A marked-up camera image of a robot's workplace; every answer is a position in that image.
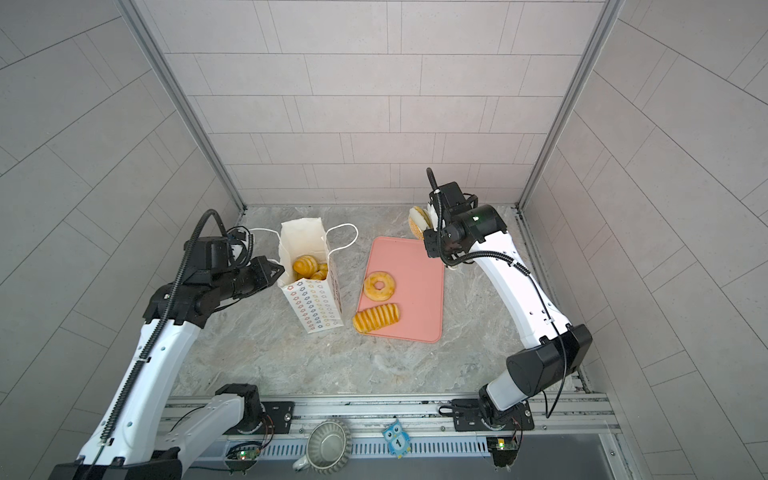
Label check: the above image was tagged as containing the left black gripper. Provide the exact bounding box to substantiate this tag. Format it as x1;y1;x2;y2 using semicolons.
210;255;288;303

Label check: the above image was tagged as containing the round striped bun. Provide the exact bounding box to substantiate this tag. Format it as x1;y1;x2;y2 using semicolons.
292;255;319;278

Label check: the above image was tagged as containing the white printed paper bag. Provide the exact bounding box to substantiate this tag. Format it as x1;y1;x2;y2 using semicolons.
273;218;359;334

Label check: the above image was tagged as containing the oval sesame bread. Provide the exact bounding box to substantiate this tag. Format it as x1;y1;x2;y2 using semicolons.
408;206;433;241

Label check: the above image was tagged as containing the dark orange oval bread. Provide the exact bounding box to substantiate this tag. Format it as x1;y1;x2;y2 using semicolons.
310;263;328;280

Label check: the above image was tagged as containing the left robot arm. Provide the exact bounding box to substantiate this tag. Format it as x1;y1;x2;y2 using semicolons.
50;209;285;479

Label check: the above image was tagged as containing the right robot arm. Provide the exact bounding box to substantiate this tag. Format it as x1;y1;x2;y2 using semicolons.
423;168;593;429

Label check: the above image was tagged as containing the ridged yellow bread loaf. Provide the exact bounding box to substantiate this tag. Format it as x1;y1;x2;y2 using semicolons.
353;303;400;334

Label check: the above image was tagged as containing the pink plastic tray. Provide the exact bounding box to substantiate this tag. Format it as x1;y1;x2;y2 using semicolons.
365;237;445;343

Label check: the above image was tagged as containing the metal fluted cup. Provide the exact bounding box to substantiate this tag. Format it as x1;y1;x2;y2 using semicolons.
292;419;352;475

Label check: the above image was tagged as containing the left green circuit board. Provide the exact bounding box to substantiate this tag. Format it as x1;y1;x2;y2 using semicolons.
224;441;263;475

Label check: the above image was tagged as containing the blue owl figurine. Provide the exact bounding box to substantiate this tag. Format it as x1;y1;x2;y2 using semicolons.
382;419;411;459

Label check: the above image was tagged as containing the right circuit board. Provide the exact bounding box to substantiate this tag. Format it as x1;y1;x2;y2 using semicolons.
486;436;521;470

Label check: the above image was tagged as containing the ring shaped bread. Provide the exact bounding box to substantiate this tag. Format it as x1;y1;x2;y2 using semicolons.
363;271;396;302

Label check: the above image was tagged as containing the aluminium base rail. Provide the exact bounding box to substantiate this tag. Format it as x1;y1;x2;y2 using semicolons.
113;392;622;445

